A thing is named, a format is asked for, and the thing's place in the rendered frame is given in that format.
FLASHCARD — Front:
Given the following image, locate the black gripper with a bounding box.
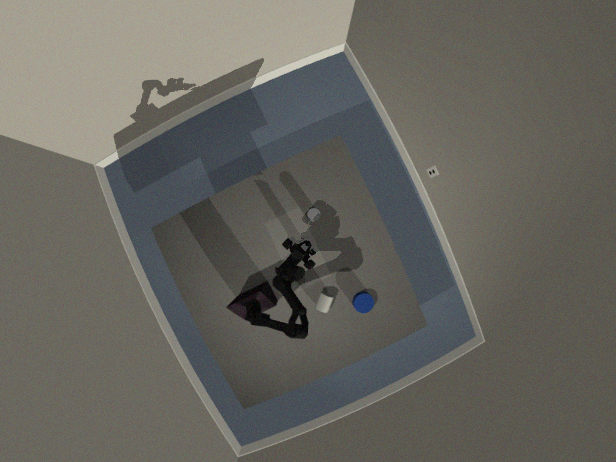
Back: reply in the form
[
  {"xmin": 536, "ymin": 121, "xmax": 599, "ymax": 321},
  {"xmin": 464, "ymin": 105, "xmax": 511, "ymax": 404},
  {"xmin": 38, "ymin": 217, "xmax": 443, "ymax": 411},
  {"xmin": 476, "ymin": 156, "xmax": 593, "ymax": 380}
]
[{"xmin": 282, "ymin": 238, "xmax": 316, "ymax": 270}]

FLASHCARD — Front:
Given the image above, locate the grey cylinder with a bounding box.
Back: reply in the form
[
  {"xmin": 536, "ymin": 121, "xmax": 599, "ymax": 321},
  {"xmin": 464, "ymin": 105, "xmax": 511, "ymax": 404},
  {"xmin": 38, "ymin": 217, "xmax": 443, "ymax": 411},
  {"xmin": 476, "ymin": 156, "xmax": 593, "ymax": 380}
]
[{"xmin": 307, "ymin": 208, "xmax": 320, "ymax": 222}]

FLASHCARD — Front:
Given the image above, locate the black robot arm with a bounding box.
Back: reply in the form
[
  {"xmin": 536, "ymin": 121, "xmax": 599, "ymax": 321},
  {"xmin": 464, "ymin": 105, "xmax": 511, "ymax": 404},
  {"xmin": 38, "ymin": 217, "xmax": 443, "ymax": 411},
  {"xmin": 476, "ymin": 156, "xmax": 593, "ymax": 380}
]
[{"xmin": 244, "ymin": 246, "xmax": 308, "ymax": 339}]

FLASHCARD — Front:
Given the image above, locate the french press coffee maker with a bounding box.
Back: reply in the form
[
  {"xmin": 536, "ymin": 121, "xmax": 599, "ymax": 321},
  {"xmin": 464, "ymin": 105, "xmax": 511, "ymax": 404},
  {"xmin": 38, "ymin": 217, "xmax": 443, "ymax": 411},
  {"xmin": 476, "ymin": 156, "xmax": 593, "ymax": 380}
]
[{"xmin": 298, "ymin": 238, "xmax": 316, "ymax": 256}]

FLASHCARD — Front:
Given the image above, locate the blue short cylinder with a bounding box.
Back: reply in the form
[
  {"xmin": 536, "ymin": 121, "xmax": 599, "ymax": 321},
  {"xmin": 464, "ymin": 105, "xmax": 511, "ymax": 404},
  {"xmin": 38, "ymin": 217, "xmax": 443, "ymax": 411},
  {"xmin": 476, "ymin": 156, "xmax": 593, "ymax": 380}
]
[{"xmin": 353, "ymin": 291, "xmax": 374, "ymax": 313}]

